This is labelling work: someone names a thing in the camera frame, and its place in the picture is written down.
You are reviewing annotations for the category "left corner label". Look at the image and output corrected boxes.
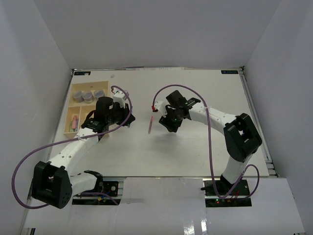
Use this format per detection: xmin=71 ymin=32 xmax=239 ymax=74
xmin=73 ymin=71 xmax=91 ymax=76

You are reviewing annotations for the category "aluminium frame rail right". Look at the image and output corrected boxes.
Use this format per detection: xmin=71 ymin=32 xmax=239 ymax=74
xmin=238 ymin=66 xmax=279 ymax=178

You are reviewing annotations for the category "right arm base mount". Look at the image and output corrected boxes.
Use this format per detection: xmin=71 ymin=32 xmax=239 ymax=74
xmin=201 ymin=177 xmax=252 ymax=208

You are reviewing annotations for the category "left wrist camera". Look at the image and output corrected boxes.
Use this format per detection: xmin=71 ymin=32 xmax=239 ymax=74
xmin=112 ymin=91 xmax=129 ymax=106

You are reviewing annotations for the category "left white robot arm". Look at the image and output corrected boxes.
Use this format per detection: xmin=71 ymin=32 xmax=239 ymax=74
xmin=31 ymin=93 xmax=135 ymax=209

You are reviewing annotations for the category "right corner label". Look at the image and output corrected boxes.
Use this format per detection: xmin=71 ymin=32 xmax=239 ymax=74
xmin=221 ymin=70 xmax=238 ymax=74

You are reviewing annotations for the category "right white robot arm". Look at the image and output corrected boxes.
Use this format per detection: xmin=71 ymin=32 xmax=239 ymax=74
xmin=152 ymin=90 xmax=262 ymax=195

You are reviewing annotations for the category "clear round container left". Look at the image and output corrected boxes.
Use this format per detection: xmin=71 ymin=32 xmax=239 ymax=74
xmin=72 ymin=91 xmax=84 ymax=103

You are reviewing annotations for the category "purple cable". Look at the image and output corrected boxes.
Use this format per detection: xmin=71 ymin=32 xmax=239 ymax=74
xmin=151 ymin=84 xmax=260 ymax=198
xmin=11 ymin=85 xmax=133 ymax=209

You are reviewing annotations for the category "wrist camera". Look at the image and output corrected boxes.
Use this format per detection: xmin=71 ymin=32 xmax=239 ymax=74
xmin=152 ymin=101 xmax=167 ymax=117
xmin=112 ymin=91 xmax=129 ymax=106

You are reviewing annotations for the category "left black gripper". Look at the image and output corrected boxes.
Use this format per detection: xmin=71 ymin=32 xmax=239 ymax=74
xmin=107 ymin=102 xmax=135 ymax=126

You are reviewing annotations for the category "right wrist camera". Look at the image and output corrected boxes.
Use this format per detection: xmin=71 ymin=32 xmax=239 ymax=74
xmin=152 ymin=101 xmax=167 ymax=117

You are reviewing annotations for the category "purple marker red tip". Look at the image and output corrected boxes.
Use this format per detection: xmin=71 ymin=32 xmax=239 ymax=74
xmin=148 ymin=116 xmax=153 ymax=134

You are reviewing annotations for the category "cream compartment organizer tray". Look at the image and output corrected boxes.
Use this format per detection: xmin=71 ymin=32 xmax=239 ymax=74
xmin=64 ymin=81 xmax=111 ymax=139

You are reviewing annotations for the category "clear round container purple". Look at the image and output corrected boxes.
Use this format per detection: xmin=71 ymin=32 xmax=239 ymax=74
xmin=94 ymin=90 xmax=105 ymax=99

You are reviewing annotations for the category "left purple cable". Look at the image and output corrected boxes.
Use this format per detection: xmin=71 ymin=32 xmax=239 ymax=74
xmin=11 ymin=85 xmax=133 ymax=209

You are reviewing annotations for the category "pink highlighter pen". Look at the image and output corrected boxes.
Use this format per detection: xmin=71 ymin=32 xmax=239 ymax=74
xmin=71 ymin=116 xmax=78 ymax=132

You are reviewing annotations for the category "clear round container stacked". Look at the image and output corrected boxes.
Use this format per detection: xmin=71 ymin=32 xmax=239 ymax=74
xmin=82 ymin=91 xmax=94 ymax=103

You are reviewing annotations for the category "corner label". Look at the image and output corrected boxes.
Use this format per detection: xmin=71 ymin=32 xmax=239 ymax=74
xmin=73 ymin=71 xmax=91 ymax=76
xmin=221 ymin=70 xmax=238 ymax=74

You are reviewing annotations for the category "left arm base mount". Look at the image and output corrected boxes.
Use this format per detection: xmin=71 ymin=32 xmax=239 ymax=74
xmin=71 ymin=170 xmax=121 ymax=206

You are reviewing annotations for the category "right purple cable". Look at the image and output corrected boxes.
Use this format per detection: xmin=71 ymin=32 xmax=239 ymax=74
xmin=151 ymin=84 xmax=260 ymax=198

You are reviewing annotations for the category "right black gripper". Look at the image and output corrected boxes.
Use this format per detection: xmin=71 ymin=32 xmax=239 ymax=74
xmin=159 ymin=106 xmax=183 ymax=133

